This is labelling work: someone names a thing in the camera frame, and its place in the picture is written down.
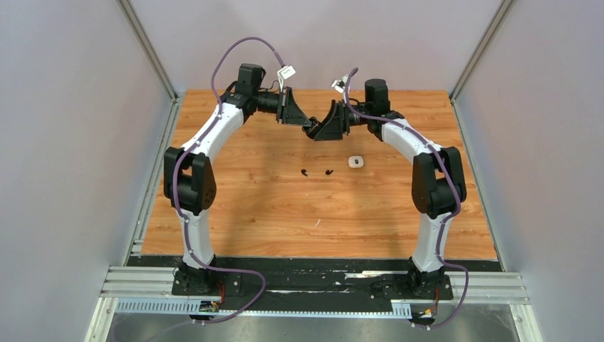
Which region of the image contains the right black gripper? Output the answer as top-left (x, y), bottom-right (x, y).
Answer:
top-left (315, 99), bottom-right (373, 140)

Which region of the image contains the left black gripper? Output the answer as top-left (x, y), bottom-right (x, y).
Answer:
top-left (253, 87), bottom-right (312, 128)

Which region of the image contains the cream earbud charging case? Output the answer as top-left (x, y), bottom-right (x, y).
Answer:
top-left (348, 156), bottom-right (365, 169)

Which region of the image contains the black earbud charging case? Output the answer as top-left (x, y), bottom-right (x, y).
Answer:
top-left (303, 124), bottom-right (319, 140)

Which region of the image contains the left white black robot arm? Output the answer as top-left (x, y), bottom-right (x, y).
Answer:
top-left (164, 63), bottom-right (310, 294)

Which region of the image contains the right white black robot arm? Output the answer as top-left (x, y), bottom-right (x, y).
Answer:
top-left (306, 78), bottom-right (467, 298)

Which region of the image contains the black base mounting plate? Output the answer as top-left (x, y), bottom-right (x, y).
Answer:
top-left (126, 255), bottom-right (503, 313)

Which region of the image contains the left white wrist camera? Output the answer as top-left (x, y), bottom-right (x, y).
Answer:
top-left (277, 66), bottom-right (296, 91)

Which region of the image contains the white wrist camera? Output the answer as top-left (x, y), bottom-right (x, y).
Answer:
top-left (277, 66), bottom-right (296, 91)
top-left (331, 75), bottom-right (348, 93)

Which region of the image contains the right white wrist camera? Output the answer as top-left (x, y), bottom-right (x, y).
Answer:
top-left (331, 75), bottom-right (348, 93)

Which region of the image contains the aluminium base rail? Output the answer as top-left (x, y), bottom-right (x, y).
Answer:
top-left (85, 266), bottom-right (542, 341)

